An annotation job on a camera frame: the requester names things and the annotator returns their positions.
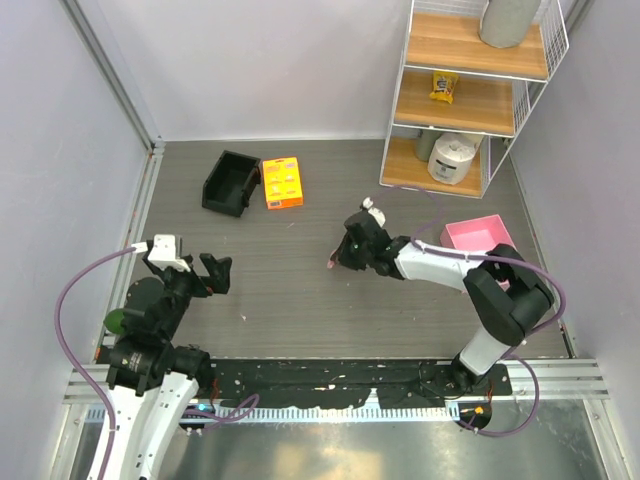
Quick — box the white wire wooden shelf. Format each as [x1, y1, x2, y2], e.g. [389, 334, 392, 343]
[379, 1, 569, 198]

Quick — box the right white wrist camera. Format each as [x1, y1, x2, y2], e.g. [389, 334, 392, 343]
[361, 197, 386, 228]

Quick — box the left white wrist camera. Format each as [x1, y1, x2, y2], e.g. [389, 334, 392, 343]
[131, 234, 183, 275]

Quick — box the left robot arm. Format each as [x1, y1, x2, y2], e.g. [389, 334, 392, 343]
[88, 253, 232, 479]

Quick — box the pink plastic tray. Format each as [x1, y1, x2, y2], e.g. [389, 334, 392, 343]
[440, 214, 515, 252]

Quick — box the white paper roll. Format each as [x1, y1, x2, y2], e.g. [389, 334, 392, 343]
[428, 132, 483, 185]

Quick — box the aluminium frame rail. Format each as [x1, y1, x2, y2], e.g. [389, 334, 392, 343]
[59, 0, 166, 156]

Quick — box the white slotted cable duct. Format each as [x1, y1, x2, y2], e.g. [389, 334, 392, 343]
[87, 403, 461, 424]

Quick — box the grey can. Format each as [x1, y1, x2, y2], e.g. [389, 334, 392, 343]
[414, 129, 442, 162]

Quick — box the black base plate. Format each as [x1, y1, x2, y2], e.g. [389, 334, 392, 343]
[178, 359, 513, 410]

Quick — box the black plastic bin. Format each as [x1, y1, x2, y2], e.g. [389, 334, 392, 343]
[201, 150, 262, 218]

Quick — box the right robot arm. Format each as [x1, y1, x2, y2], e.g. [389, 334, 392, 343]
[328, 207, 555, 394]

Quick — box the grey felt cylinder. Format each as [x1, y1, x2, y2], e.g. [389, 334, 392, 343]
[478, 0, 541, 49]

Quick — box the green lime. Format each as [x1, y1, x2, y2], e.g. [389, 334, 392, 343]
[103, 308, 125, 335]

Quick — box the yellow snack packet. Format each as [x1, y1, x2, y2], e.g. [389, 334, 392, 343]
[429, 71, 459, 105]

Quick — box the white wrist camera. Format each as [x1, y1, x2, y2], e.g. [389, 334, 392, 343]
[131, 234, 183, 275]
[361, 197, 386, 228]

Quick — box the pink strap keyring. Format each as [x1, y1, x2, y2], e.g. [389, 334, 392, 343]
[327, 250, 340, 269]

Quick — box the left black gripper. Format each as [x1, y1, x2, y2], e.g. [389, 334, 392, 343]
[145, 251, 231, 337]

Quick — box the orange cardboard box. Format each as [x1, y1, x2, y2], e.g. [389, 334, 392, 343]
[262, 157, 304, 210]

